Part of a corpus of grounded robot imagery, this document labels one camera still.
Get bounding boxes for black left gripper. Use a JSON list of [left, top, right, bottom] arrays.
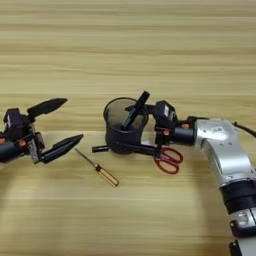
[[0, 97, 84, 165]]

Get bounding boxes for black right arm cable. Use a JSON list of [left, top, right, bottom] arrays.
[[186, 115, 256, 138]]

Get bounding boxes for red-handled scissors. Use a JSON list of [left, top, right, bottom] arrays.
[[153, 147, 184, 176]]

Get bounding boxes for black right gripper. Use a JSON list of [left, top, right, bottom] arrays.
[[114, 103, 196, 158]]

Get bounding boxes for black pen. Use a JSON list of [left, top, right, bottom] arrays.
[[120, 90, 151, 131]]

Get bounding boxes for left gripper small black box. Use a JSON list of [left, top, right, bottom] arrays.
[[2, 108, 32, 141]]

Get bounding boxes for amber-handled screwdriver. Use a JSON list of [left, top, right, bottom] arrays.
[[73, 147, 120, 188]]

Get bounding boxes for black mesh pen cup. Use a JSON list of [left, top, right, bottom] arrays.
[[103, 96, 150, 155]]

